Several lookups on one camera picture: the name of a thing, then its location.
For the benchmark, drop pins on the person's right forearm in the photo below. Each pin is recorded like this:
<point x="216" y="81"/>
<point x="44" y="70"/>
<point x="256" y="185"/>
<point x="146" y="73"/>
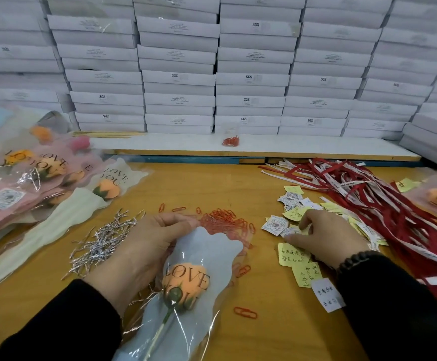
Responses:
<point x="399" y="312"/>

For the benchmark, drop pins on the small bag of red clips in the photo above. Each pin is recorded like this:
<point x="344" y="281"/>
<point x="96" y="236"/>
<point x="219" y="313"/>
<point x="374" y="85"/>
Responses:
<point x="230" y="141"/>

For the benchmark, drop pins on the slanted stack of white boxes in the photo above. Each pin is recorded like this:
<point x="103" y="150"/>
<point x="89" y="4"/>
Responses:
<point x="433" y="139"/>

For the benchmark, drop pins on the pile of red ribbons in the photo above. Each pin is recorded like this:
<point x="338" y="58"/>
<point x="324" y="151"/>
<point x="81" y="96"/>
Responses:
<point x="399" y="206"/>

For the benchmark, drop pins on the pile of yellow white tags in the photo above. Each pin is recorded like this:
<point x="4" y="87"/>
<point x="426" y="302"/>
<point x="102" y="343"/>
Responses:
<point x="301" y="263"/>

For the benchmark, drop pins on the pile of flowers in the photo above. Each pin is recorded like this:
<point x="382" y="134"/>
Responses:
<point x="15" y="191"/>

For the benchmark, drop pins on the person's right hand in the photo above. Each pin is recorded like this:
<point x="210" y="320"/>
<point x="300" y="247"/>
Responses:
<point x="331" y="237"/>

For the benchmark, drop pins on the blue orange rose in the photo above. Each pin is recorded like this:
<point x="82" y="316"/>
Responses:
<point x="196" y="282"/>

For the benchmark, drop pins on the person's left hand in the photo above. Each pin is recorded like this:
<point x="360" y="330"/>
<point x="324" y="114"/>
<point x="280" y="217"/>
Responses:
<point x="139" y="255"/>

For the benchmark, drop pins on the wall of stacked white boxes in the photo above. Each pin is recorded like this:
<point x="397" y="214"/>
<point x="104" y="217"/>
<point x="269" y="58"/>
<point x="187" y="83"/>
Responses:
<point x="203" y="64"/>

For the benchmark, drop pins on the pile of orange paper clips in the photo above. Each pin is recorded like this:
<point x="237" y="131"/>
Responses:
<point x="226" y="220"/>

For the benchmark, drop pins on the long white board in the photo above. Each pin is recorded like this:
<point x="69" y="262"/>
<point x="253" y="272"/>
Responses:
<point x="316" y="148"/>

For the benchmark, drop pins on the pile of silver twist ties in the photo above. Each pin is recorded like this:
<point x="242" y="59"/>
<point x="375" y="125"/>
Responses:
<point x="102" y="244"/>

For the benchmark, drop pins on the cream orange rose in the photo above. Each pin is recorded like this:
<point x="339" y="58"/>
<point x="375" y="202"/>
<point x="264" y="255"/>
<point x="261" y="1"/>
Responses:
<point x="45" y="229"/>

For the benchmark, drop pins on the person's left forearm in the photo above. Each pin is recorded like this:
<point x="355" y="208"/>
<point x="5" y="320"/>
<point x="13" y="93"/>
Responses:
<point x="53" y="327"/>

